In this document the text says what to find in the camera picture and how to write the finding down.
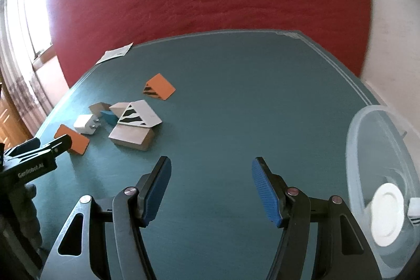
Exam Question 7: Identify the white charger plug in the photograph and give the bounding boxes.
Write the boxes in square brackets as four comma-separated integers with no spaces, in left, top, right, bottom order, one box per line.
[73,114,102,135]

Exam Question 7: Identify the plain orange block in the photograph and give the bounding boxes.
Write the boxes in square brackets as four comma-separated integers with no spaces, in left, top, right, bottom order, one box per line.
[53,124,90,156]

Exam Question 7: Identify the white sheer curtain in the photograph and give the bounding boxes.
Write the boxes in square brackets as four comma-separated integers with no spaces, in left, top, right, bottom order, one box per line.
[0,0,55,136]

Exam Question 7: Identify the wooden door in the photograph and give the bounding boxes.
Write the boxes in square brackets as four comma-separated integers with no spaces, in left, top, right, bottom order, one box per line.
[0,93,32,144]

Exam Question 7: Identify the white striped wedge block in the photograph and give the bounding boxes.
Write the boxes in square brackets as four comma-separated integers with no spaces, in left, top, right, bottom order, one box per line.
[109,99,163,129]

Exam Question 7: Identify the white paper slip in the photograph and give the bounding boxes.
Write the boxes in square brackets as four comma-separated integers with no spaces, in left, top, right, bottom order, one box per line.
[95,43,134,65]

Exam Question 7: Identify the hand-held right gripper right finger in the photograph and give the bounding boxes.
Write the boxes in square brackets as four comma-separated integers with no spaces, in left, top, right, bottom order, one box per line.
[251,157,383,280]

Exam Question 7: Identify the large wooden block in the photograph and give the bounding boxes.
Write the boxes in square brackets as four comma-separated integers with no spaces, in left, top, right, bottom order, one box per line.
[108,123,155,152]

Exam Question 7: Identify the small wooden block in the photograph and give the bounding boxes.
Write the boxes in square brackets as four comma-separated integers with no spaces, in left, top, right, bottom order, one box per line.
[88,102,111,117]

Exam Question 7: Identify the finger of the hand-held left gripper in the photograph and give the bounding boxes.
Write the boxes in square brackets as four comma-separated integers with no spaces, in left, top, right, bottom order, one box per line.
[34,134,74,163]
[5,136,41,158]

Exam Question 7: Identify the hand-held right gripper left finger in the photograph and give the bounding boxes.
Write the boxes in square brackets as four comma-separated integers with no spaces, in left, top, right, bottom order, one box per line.
[46,155,173,280]

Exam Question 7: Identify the orange striped block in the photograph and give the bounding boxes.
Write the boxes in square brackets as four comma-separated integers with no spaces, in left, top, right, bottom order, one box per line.
[143,73,176,101]

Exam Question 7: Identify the blue block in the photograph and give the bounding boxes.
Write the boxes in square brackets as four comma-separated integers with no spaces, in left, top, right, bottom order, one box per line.
[100,109,119,126]

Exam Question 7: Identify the white striped cuboid block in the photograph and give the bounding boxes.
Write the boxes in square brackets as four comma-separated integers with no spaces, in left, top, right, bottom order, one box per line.
[407,198,420,227]

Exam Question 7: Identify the clear plastic bowl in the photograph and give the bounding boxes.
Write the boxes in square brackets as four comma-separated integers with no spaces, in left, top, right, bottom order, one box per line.
[346,104,417,277]

